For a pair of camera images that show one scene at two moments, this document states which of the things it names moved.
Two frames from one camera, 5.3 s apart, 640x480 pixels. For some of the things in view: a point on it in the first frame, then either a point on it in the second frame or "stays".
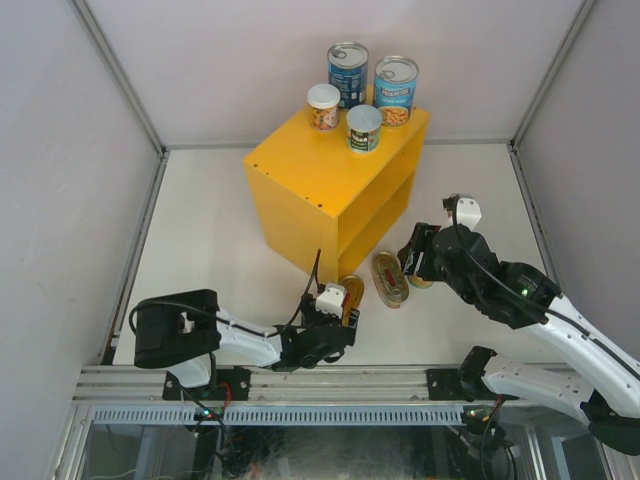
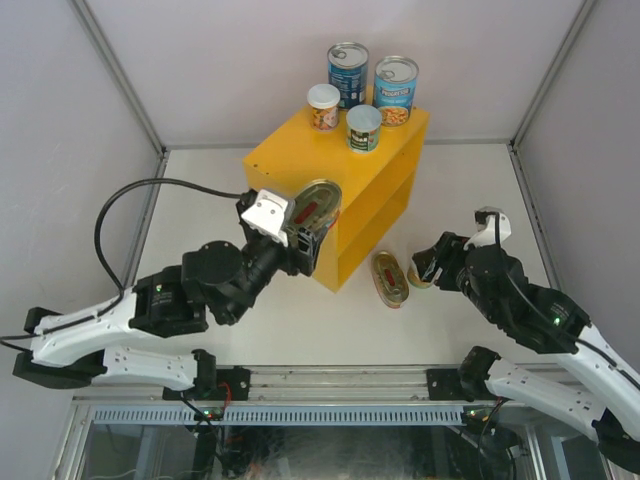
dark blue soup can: [347, 65] stays
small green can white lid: [363, 122] stays
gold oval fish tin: [354, 288] -> [317, 204]
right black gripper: [410, 255] -> [444, 254]
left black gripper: [310, 313] -> [302, 260]
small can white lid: [419, 281] stays
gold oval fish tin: [390, 279] stays
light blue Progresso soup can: [395, 87] stays
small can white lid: [323, 100] stays
